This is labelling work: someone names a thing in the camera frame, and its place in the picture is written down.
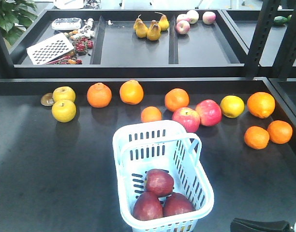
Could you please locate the yellow-green pear-apple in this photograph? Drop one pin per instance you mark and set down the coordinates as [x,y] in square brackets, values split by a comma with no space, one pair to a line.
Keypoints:
[64,93]
[64,111]

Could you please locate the small orange near apples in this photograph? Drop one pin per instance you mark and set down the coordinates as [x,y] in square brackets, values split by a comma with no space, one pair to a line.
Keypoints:
[150,114]

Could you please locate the black upper display tray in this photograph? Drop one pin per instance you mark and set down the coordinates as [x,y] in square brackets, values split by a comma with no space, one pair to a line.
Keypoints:
[217,50]

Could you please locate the yellow-green pear-apple front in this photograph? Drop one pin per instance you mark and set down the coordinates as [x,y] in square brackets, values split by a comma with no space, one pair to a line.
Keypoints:
[64,111]

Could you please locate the green avocado one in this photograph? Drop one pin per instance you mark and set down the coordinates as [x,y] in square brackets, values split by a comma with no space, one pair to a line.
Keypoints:
[280,20]

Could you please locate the wooden black produce stand left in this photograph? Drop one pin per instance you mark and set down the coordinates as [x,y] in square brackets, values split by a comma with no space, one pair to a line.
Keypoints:
[61,177]

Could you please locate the orange back row left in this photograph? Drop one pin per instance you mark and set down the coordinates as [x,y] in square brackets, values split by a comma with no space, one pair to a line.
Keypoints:
[99,95]

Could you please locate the orange behind red apples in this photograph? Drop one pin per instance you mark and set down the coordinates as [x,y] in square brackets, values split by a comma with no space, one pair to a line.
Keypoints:
[175,99]

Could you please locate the brown pear one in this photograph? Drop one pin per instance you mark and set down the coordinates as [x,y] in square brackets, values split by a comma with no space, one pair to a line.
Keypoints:
[140,28]

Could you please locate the pink apple behind post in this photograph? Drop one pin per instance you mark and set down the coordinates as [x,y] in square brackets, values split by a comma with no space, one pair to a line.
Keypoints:
[208,17]

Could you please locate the brown pear four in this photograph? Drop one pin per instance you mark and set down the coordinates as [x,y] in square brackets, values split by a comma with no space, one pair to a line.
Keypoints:
[163,22]

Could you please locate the black shelf upright post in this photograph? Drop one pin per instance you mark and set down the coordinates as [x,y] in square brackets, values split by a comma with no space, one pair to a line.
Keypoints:
[264,23]
[283,66]

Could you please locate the light blue plastic basket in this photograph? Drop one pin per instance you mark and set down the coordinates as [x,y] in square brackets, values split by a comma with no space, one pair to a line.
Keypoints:
[164,145]

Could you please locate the red yellow apple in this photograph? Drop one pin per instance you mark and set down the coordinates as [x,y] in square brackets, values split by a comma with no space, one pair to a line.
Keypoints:
[176,204]
[147,207]
[159,182]

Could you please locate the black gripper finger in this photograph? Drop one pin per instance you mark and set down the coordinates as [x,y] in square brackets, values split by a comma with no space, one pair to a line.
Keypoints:
[244,225]

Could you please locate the brown pear three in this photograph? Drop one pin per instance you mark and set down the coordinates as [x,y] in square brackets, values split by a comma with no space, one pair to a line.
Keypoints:
[153,22]

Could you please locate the orange back row right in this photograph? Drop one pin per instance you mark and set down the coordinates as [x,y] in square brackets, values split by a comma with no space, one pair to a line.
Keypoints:
[131,92]

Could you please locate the yellow round citrus fruit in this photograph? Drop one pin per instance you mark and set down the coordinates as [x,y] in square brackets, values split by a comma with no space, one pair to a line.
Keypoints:
[232,106]

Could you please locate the pale pink apple upper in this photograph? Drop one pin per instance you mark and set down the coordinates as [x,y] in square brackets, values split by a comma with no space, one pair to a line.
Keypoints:
[193,15]

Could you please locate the large red apple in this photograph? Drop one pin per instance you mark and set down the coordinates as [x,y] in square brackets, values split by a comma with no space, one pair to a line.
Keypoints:
[188,118]
[210,112]

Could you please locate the small orange right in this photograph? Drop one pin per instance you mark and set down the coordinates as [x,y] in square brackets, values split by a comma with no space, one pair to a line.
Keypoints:
[280,132]

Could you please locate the large red apple right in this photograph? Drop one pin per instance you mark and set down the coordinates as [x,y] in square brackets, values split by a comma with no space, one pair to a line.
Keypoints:
[210,112]

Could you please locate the small orange left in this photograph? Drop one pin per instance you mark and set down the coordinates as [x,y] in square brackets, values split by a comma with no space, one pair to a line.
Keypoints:
[256,137]

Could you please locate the pink apple upper tray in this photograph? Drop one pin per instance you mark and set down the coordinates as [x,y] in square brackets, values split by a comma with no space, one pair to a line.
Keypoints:
[182,27]

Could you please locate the brown mushroom slice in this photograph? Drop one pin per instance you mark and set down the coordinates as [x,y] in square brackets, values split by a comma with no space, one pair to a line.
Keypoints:
[47,99]

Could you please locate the large red apple left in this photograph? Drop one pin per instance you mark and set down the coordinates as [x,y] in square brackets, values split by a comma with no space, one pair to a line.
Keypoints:
[188,118]

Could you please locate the potted green plant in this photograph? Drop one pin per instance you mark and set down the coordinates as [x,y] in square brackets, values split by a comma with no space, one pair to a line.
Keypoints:
[15,13]

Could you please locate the large orange with nub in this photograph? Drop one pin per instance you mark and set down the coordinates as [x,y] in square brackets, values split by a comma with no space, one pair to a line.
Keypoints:
[261,104]

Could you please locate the white perforated grater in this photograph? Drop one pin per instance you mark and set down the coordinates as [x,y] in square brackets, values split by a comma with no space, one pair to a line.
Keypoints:
[49,49]

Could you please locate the yellow-green pear-apple back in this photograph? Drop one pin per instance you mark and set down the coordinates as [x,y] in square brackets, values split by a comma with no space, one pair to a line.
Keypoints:
[64,93]

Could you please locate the brown pear two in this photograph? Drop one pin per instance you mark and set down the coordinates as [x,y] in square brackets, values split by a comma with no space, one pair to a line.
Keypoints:
[154,33]

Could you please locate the orange row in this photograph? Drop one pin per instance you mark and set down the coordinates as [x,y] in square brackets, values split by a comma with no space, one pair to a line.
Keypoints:
[131,92]
[99,95]

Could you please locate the red yellow apple front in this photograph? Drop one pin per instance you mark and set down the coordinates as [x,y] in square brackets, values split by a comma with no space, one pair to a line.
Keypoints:
[176,204]

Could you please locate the black shelf upright post right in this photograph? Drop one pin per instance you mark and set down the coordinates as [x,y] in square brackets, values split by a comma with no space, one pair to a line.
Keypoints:
[283,66]

